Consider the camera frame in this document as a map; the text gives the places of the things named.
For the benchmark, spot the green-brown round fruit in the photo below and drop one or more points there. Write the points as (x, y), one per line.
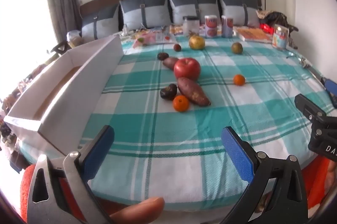
(237, 48)

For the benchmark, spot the red label can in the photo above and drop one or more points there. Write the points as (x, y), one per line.
(211, 26)

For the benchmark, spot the yellow pear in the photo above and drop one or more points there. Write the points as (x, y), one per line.
(197, 42)

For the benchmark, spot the small orange tangerine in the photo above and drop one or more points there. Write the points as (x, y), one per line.
(239, 80)
(181, 103)

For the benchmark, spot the red apple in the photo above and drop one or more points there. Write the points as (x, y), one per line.
(187, 68)

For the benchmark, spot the dark bag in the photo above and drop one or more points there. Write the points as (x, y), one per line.
(276, 18)

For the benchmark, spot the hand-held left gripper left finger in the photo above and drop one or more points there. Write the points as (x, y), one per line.
(98, 153)

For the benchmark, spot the bunch of keys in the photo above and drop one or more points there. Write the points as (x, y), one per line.
(305, 63)

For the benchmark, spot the red box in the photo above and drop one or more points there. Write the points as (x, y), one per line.
(266, 28)

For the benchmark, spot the blue label tin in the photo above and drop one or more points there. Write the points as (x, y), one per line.
(280, 35)

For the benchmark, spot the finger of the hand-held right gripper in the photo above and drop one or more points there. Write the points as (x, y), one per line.
(330, 85)
(309, 108)

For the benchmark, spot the clear glass jar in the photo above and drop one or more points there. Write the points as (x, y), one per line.
(191, 24)

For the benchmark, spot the person's left hand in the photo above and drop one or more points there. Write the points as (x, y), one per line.
(139, 210)

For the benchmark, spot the large purple sweet potato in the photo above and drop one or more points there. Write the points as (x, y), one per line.
(193, 91)

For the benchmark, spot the small purple sweet potato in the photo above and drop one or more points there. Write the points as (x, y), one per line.
(169, 62)

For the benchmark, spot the pink snack packet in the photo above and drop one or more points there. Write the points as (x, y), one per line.
(146, 39)

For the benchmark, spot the red heart snack packet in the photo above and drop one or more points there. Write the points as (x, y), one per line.
(164, 36)

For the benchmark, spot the dark mangosteen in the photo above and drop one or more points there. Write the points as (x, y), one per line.
(163, 56)
(168, 91)

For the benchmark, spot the clear plastic snack bag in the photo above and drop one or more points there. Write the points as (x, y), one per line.
(73, 38)

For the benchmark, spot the small dark red fruit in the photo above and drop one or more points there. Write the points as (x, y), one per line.
(177, 47)

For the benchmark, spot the white cardboard box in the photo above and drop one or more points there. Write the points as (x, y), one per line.
(79, 87)

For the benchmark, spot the orange cover book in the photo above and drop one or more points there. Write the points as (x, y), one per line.
(254, 34)

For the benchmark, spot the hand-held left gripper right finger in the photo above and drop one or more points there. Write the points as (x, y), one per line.
(237, 155)

